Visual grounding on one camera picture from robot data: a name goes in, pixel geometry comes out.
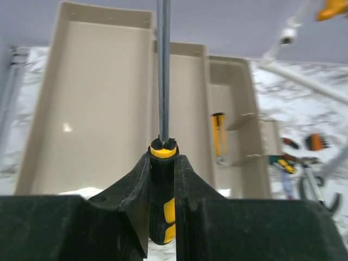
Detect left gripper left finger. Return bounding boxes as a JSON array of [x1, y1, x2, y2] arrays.
[[1, 154, 151, 260]]

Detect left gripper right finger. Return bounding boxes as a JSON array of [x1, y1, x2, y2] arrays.
[[174, 155, 343, 260]]

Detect black yellow screwdriver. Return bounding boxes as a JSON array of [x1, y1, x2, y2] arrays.
[[148, 1, 179, 245]]

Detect blue handled screwdriver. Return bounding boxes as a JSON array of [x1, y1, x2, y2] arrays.
[[281, 170, 294, 200]]

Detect yellow utility knife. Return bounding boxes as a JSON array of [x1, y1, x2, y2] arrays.
[[212, 112, 227, 165]]

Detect beige plastic tool box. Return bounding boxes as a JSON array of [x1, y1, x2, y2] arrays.
[[15, 2, 271, 198]]

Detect orange black pliers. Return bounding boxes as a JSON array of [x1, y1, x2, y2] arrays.
[[281, 137, 300, 163]]

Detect silver combination wrench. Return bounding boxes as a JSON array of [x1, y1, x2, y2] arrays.
[[314, 145, 347, 187]]

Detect hex key set orange holder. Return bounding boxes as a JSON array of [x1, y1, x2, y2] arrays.
[[304, 133, 330, 151]]

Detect orange brass tap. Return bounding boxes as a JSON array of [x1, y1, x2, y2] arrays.
[[316, 0, 347, 22]]

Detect green handled screwdriver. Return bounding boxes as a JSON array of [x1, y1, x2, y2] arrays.
[[269, 156, 296, 174]]

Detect white PVC pipe frame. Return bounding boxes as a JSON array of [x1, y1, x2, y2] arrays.
[[257, 0, 348, 177]]

